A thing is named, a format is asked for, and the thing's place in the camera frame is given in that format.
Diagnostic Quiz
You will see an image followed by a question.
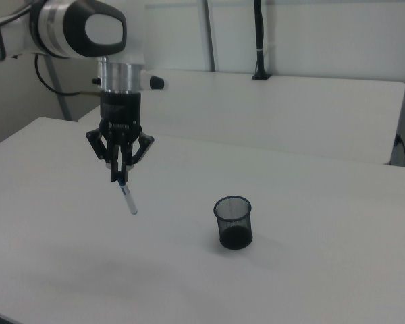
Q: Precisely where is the black mesh pen cup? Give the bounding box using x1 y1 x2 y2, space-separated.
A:
213 194 254 251

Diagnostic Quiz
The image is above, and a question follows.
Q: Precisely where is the white side table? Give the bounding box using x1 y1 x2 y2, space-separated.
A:
78 69 405 166

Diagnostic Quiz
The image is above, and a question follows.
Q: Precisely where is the grey partition post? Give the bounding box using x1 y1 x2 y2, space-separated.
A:
202 0 218 72
47 55 72 122

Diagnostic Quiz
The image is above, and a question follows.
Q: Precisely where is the black camera pole with base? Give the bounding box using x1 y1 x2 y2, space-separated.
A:
251 0 273 81

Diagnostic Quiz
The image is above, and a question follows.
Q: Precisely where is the blue and white marker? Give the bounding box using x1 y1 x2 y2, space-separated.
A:
116 178 138 216

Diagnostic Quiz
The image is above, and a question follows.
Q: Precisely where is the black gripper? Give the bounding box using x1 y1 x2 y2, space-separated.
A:
85 90 155 185

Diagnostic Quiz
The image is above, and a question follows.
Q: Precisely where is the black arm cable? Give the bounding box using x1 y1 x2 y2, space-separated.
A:
34 53 101 97

